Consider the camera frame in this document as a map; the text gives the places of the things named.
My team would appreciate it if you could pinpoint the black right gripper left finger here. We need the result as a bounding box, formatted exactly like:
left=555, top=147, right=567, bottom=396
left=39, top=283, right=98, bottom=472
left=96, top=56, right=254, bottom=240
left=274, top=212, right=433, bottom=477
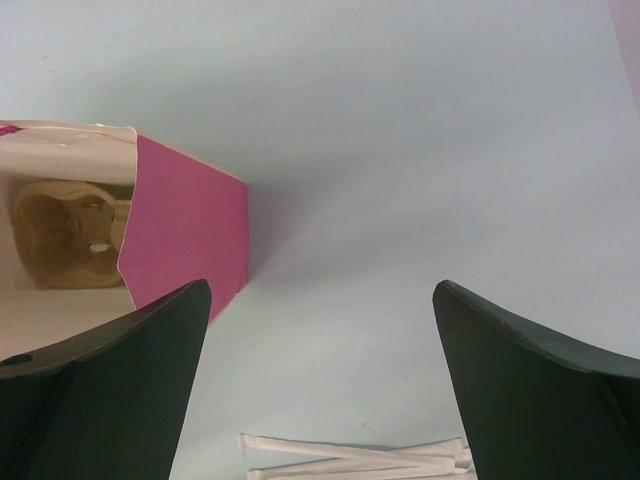
left=1, top=279, right=212, bottom=479

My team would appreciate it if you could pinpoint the pink and beige paper bag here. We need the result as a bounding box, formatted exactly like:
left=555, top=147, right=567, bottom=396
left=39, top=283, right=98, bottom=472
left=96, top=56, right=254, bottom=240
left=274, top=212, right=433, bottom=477
left=1, top=120, right=249, bottom=358

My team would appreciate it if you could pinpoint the brown cardboard cup carrier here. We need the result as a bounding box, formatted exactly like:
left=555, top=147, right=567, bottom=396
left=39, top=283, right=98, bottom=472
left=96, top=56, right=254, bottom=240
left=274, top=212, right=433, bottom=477
left=10, top=180, right=133, bottom=290

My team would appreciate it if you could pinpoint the bundle of white wrapped straws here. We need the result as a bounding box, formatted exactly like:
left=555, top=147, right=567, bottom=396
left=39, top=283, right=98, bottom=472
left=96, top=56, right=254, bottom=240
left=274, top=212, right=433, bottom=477
left=240, top=434, right=476, bottom=479

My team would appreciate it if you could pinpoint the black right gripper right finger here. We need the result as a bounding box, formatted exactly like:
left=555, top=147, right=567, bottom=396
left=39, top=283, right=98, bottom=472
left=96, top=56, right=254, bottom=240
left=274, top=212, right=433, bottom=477
left=433, top=280, right=639, bottom=480

